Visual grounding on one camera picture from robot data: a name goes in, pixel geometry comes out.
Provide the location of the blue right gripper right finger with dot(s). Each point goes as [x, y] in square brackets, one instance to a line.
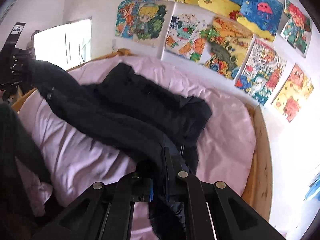
[173, 165]

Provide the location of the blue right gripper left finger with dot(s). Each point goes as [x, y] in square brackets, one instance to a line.
[150, 190]

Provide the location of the black puffer jacket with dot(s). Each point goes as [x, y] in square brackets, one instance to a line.
[136, 116]

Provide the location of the bright window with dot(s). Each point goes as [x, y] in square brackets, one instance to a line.
[66, 46]

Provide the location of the pink bed sheet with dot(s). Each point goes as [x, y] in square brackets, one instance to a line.
[126, 120]

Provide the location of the orange fruit painting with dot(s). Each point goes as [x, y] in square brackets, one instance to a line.
[187, 33]

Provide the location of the pale yellow pig painting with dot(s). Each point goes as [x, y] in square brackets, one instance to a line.
[293, 94]

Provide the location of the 2024 calendar painting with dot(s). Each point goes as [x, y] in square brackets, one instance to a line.
[262, 72]

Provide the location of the green hill flower painting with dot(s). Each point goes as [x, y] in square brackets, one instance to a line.
[226, 47]

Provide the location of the anime girl painting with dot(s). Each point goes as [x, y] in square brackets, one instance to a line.
[141, 22]

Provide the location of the pink jellyfish painting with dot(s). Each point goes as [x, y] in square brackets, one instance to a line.
[262, 17]

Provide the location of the red hair child painting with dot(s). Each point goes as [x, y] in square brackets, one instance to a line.
[297, 30]

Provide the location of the wooden bed frame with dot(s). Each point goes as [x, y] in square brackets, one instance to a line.
[260, 167]

